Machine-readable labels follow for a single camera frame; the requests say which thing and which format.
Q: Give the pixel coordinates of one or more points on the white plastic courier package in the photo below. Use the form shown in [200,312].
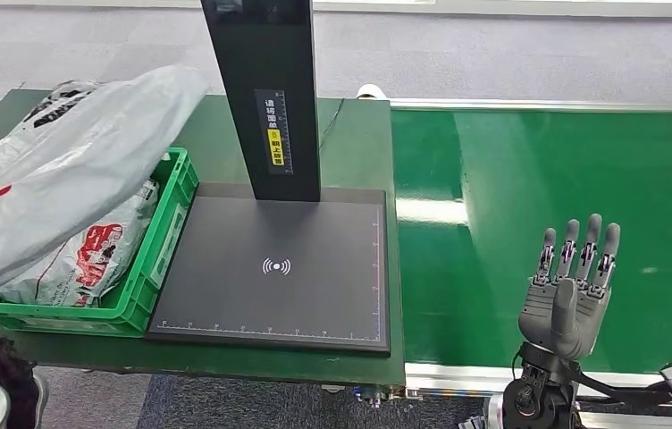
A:
[69,166]

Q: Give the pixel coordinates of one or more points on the metal connector under table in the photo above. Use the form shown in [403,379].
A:
[374,395]

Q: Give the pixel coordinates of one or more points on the green plastic crate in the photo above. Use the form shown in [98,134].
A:
[135,296]

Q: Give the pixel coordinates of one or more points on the yellow and black column label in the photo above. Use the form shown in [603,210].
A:
[276,148]

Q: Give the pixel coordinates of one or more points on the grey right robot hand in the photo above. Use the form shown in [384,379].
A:
[561,323]

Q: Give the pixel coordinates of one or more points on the black scanner base plate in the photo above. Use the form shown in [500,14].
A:
[288,308]

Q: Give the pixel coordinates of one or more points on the white package with red print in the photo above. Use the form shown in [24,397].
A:
[93,260]

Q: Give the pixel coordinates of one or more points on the green conveyor belt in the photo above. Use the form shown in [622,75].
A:
[549,166]

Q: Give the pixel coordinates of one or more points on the black scanner column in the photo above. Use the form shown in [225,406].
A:
[265,53]

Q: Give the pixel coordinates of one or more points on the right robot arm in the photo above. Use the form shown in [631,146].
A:
[540,391]

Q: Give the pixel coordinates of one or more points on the dark green table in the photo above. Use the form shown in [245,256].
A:
[359,148]

